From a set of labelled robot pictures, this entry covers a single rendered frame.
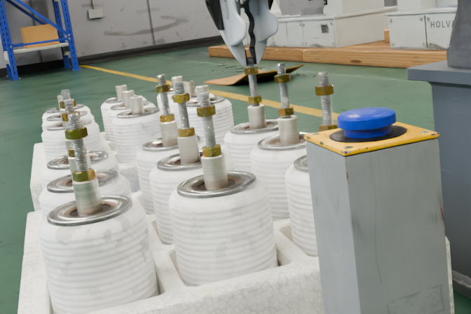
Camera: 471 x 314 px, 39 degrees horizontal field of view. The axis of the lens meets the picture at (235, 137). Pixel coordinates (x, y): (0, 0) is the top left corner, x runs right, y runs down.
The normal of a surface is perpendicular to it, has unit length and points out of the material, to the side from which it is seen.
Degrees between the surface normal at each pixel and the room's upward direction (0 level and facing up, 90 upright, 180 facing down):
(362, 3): 90
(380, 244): 90
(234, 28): 90
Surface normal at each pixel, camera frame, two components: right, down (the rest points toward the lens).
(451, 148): -0.91, 0.19
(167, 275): -0.13, -0.97
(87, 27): 0.39, 0.14
